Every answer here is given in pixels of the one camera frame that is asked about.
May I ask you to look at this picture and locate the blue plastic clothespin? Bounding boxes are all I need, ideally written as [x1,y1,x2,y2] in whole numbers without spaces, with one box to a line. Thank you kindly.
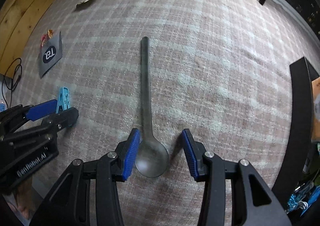
[56,87,71,113]

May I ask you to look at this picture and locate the grey Ta sachet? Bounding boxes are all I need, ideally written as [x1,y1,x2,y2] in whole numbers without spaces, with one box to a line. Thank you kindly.
[37,31,63,78]

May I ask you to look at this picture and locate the metal spoon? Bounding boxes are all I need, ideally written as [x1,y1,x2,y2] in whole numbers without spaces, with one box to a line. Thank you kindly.
[136,37,169,178]

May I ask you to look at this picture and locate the blue wet wipes pack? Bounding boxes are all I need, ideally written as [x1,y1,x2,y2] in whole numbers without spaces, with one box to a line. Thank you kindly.
[285,181,319,215]

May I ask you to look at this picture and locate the person's left hand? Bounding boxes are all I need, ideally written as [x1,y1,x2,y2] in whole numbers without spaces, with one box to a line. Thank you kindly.
[3,177,43,225]

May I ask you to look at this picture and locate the black storage box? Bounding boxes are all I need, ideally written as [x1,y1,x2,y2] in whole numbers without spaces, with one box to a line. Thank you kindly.
[272,57,319,209]

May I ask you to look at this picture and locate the pine wood plank panel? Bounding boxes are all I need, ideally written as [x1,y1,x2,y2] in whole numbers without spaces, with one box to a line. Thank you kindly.
[0,0,54,78]

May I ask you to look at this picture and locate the orange white tissue pack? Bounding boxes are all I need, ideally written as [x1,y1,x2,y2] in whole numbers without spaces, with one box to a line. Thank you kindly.
[311,77,320,142]

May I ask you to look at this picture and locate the pink plaid tablecloth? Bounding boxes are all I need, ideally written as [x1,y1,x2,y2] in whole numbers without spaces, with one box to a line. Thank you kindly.
[12,0,319,225]

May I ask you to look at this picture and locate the black charger cable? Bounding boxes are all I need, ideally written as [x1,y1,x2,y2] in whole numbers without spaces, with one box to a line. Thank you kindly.
[1,57,23,109]

